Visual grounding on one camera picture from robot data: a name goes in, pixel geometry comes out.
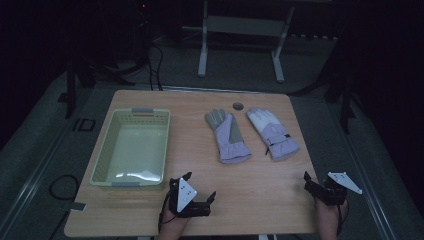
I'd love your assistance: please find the lilac glove with grey palm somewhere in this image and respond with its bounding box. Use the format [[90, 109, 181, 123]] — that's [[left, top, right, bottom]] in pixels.
[[204, 108, 253, 165]]

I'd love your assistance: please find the black cable behind table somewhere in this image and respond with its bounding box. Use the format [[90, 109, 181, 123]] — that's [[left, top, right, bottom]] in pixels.
[[146, 42, 165, 92]]

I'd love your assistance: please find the white metal stand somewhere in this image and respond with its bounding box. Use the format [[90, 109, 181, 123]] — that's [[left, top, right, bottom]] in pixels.
[[181, 0, 296, 84]]

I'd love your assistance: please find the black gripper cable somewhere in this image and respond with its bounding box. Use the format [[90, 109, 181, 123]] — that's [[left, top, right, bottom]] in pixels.
[[335, 199, 350, 235], [158, 191, 178, 233]]

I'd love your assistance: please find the black metal stand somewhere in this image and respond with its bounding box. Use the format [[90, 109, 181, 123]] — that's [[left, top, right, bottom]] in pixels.
[[289, 31, 358, 135], [64, 54, 136, 120]]

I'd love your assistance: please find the pale green plastic basket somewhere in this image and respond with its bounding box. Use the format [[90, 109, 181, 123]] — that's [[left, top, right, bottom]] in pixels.
[[89, 107, 172, 188]]

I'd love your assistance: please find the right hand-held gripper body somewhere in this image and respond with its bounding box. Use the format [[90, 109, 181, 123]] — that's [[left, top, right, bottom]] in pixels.
[[303, 171, 363, 207]]

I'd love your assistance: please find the person's right hand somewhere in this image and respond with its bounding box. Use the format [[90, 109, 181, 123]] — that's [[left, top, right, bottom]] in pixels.
[[314, 198, 349, 240]]

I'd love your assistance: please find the lilac and white glove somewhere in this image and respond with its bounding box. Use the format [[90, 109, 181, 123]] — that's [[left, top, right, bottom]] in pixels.
[[246, 106, 301, 161]]

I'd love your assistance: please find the black looped floor cable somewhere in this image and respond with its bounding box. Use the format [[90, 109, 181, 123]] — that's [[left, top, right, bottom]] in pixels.
[[48, 173, 81, 202]]

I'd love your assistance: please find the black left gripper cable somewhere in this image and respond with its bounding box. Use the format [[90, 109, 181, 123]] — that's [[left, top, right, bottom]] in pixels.
[[158, 191, 178, 233]]

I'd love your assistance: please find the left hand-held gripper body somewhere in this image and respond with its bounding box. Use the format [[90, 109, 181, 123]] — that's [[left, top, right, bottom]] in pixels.
[[168, 177, 213, 219]]

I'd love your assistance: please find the person's left hand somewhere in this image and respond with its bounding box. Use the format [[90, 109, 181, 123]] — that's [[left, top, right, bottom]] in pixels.
[[156, 208, 193, 240]]

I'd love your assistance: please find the black device with red light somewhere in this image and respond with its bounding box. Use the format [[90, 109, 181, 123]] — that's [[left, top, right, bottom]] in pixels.
[[137, 0, 150, 28]]

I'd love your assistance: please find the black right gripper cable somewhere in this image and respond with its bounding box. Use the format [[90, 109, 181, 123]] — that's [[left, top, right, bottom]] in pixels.
[[335, 199, 350, 235]]

